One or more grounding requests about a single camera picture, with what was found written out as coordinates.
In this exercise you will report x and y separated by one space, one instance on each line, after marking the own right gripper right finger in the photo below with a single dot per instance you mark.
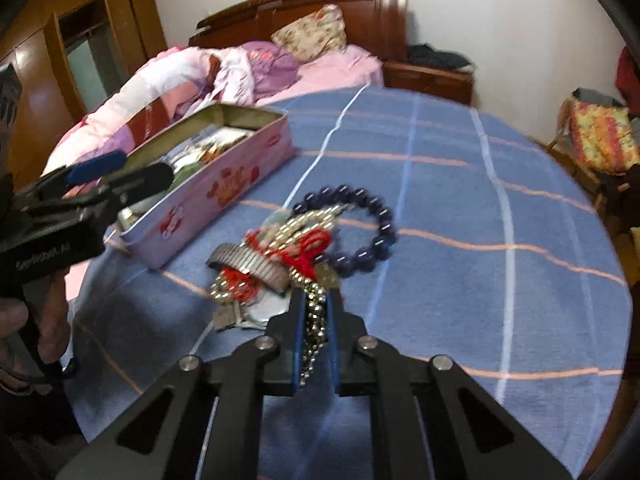
429 419

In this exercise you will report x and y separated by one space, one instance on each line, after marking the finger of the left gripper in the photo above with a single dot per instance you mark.
137 185
60 181

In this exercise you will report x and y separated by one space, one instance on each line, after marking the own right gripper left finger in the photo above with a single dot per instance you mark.
202 419

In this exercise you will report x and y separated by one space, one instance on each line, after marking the silver metal watch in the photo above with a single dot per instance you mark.
250 289

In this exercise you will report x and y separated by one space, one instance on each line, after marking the person's hand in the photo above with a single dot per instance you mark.
35 334

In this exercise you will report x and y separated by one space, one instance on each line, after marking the pink tin box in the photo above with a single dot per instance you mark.
216 154

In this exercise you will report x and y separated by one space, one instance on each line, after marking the pink patchwork quilt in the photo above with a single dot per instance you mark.
173 85

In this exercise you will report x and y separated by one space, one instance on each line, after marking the wooden wardrobe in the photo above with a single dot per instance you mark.
51 101

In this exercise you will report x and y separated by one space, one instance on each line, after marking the purple garment on bed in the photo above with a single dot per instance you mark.
274 69

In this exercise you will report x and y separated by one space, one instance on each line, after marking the blue plaid tablecloth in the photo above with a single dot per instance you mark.
500 262

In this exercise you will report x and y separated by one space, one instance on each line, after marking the floral pillow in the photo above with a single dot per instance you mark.
314 34

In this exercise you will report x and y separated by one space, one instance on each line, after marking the pink bed sheet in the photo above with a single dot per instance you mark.
353 67

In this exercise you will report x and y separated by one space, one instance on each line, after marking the rattan chair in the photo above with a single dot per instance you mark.
619 191

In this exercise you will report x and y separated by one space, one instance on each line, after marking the dark clothes on nightstand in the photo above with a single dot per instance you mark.
425 55

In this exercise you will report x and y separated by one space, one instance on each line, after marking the wooden nightstand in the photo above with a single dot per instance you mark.
445 84

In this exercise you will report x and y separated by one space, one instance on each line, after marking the colourful patterned cushion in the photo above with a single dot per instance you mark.
602 137

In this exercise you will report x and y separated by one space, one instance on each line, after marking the hanging dark clothes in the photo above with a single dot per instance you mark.
627 81

